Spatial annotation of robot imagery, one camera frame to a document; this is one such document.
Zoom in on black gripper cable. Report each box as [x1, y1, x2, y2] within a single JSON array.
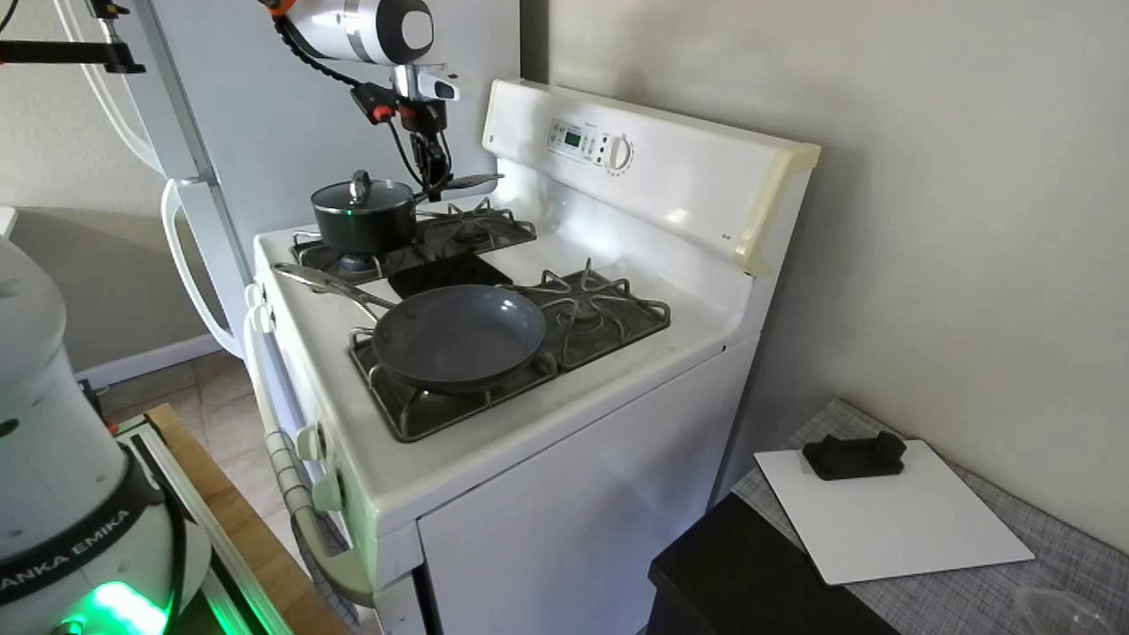
[[260, 3, 452, 183]]

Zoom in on white gas stove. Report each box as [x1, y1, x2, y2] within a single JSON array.
[[240, 78, 824, 635]]

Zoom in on white oven door handle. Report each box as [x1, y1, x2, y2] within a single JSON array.
[[240, 282, 359, 556]]

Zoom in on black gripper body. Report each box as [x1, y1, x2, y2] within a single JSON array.
[[396, 95, 457, 167]]

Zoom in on white flat board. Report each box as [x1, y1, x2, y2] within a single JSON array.
[[750, 432, 1036, 590]]

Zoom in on black burner grate under pan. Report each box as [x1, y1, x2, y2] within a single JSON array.
[[347, 259, 673, 446]]

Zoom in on black box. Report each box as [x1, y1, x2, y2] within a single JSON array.
[[644, 489, 902, 635]]

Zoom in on clear glass pot lid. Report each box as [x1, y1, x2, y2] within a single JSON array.
[[308, 167, 423, 222]]

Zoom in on grey table mat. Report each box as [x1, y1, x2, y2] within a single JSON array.
[[726, 396, 1129, 635]]

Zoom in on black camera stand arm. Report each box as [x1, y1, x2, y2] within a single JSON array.
[[0, 0, 149, 78]]

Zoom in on wrist camera with red mark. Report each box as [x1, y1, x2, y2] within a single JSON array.
[[348, 78, 413, 129]]

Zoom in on small black block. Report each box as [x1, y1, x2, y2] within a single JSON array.
[[802, 426, 911, 484]]

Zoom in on black frying pan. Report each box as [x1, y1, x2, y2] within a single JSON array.
[[272, 259, 551, 399]]

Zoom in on wooden board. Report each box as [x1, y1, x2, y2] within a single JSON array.
[[146, 399, 352, 635]]

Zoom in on clear glass bowl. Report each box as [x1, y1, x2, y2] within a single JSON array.
[[1012, 582, 1123, 635]]

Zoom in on white refrigerator door handle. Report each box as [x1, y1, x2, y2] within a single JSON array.
[[160, 174, 254, 359]]

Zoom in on aluminium rail frame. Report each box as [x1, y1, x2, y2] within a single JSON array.
[[116, 419, 300, 635]]

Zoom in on white refrigerator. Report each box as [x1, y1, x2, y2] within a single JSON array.
[[50, 0, 523, 362]]

